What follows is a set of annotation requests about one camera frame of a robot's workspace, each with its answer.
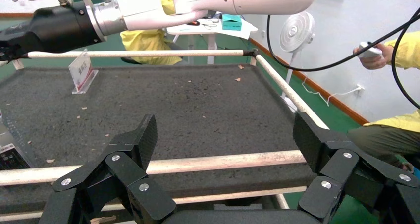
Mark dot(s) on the bystander bare hand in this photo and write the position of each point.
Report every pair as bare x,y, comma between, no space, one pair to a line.
374,63

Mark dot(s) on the brown cardboard divider box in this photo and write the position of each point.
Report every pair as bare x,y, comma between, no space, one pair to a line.
103,220

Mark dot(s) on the yellow sleeved forearm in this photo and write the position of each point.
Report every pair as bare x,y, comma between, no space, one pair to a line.
407,51

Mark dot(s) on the black foam cart mat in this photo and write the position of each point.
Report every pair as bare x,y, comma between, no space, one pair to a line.
197,117

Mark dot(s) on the white desk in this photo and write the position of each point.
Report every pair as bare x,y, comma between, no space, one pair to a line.
183,29

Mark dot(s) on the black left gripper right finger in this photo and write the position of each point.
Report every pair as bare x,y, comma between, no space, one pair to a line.
328,150

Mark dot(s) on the black pipe corner connector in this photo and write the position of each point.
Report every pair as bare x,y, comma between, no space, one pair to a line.
21,55
251,53

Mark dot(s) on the white cart rail pipe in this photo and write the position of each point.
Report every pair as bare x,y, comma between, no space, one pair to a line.
147,53
229,195
229,161
288,91

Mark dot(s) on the white cart post pipe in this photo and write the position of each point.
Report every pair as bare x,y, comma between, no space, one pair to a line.
18,65
281,201
253,61

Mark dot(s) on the crouching person olive trousers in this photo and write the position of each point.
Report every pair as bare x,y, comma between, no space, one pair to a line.
380,143

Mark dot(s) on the acrylic sign with red stripe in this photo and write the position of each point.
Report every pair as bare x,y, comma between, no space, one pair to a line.
80,71

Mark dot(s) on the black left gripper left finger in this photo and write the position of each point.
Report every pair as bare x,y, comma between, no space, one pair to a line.
131,150

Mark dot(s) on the white handheld controller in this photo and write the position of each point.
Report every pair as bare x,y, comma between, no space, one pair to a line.
369,51

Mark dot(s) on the white pedestal fan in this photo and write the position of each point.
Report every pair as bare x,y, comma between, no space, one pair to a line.
297,30

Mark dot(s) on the seated person in yellow jacket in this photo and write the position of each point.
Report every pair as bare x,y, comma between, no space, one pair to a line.
147,42

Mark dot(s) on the white wall socket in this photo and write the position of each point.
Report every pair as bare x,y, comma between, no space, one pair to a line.
360,89

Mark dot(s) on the red and black mouse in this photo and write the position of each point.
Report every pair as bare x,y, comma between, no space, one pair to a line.
193,23

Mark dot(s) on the teal box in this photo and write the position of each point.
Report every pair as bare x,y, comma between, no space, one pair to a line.
231,22

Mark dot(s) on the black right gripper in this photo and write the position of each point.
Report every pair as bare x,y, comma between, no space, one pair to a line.
16,38

